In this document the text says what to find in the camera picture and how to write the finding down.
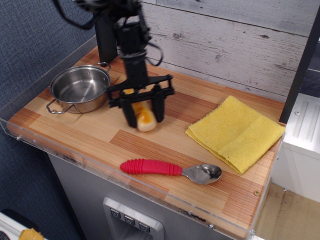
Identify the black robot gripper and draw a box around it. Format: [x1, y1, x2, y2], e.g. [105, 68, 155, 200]
[107, 54, 175, 128]

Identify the toy bread loaf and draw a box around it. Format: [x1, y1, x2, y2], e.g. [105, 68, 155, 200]
[131, 100, 157, 132]

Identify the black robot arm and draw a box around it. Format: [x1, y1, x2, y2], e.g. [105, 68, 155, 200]
[53, 0, 175, 128]

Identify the yellow folded cloth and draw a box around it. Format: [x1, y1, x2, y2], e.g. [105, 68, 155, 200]
[185, 95, 285, 175]

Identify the small steel pot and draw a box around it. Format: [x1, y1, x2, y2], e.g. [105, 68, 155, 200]
[46, 62, 112, 114]

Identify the grey cabinet with buttons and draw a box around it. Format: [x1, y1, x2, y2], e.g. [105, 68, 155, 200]
[49, 155, 228, 240]

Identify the clear acrylic table guard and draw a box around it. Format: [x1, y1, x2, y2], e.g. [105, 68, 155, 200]
[0, 30, 289, 240]

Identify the white ribbed side unit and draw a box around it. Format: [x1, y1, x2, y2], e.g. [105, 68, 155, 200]
[271, 93, 320, 202]

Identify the yellow black object bottom left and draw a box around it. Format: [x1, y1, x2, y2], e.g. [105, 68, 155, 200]
[0, 226, 43, 240]

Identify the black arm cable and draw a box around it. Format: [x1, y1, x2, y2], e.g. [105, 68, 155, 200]
[146, 42, 164, 67]

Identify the left black frame post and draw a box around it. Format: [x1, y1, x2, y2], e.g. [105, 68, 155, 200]
[94, 15, 118, 63]

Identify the black frame post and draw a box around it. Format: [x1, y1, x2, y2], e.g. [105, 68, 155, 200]
[279, 8, 320, 124]
[94, 15, 118, 63]

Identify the red handled metal spoon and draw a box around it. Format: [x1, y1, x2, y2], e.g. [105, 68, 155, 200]
[120, 159, 222, 185]

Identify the right black frame post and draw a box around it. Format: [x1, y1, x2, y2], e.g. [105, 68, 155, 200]
[279, 8, 320, 124]

